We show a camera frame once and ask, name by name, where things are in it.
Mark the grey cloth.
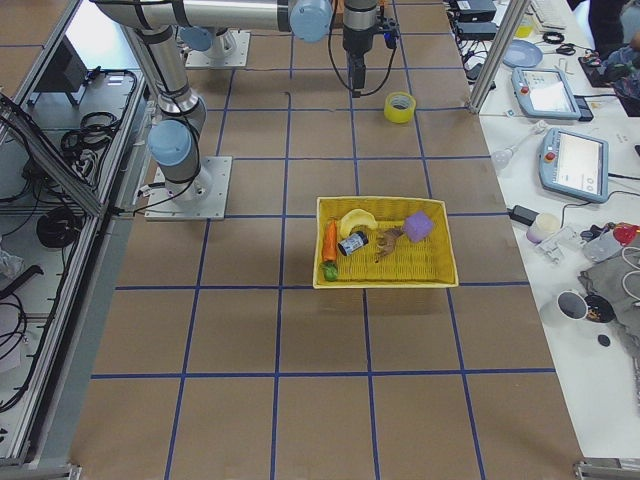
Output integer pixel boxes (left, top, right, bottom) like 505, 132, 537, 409
578, 247, 639, 359

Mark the black monitor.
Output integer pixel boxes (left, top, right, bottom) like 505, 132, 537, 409
28, 36, 88, 107

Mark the teach pendant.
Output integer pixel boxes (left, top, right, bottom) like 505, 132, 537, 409
538, 128, 609, 203
511, 67, 582, 120

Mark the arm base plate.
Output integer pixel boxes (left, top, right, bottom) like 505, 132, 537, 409
185, 30, 251, 70
143, 156, 233, 221

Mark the aluminium cage frame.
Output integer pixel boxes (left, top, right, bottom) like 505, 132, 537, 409
1, 1, 149, 478

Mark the upper teach pendant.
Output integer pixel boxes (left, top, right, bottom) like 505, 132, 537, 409
511, 67, 582, 120

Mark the yellow toy banana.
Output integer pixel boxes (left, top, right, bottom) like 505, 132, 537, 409
339, 209, 378, 239

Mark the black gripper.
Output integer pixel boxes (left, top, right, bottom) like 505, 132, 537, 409
343, 0, 376, 98

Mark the white mug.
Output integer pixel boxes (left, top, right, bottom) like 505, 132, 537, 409
540, 290, 589, 328

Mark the blue round plate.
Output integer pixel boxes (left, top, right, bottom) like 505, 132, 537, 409
502, 39, 544, 68

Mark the yellow tape roll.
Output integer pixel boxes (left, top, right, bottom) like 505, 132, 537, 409
383, 92, 416, 125

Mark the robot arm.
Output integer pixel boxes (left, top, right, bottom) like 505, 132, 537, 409
96, 1, 339, 206
179, 27, 237, 59

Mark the aluminium frame post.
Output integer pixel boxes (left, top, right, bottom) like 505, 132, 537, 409
466, 0, 530, 114

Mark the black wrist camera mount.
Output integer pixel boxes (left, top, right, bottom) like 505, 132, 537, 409
376, 15, 400, 50

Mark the yellow plastic tray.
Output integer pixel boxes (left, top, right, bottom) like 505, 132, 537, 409
313, 196, 459, 289

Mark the black power adapter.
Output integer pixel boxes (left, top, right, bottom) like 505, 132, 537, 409
508, 205, 539, 227

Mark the lower teach pendant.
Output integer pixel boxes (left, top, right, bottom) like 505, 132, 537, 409
538, 128, 609, 203

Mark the purple foam block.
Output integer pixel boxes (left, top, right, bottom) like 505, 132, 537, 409
402, 211, 434, 243

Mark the white paper cup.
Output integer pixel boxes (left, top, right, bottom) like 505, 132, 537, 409
526, 213, 560, 244

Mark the orange toy carrot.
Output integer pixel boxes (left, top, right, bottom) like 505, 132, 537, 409
321, 220, 339, 282

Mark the brown toy animal figure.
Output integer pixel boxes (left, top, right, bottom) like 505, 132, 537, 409
375, 227, 404, 263

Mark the white light bulb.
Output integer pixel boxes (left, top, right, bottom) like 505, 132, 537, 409
490, 133, 538, 173

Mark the small dark can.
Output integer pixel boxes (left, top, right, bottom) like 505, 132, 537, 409
337, 231, 369, 257

